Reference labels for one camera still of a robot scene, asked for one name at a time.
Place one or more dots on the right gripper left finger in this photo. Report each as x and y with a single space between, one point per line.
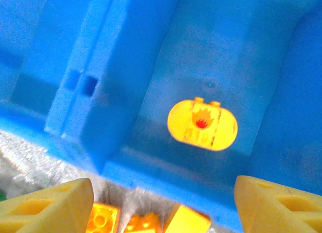
45 213

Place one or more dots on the round yellow lego flame print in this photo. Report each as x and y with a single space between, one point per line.
181 122

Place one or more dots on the blue three-compartment bin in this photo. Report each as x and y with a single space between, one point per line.
151 41

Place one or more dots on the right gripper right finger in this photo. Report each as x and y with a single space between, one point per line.
271 213

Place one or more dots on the green lego brick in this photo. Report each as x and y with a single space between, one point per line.
1 196

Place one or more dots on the yellow two-by-four lego brick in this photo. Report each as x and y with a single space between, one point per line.
100 218

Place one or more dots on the yellow two-by-two lego brick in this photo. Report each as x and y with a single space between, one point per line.
186 220
143 224

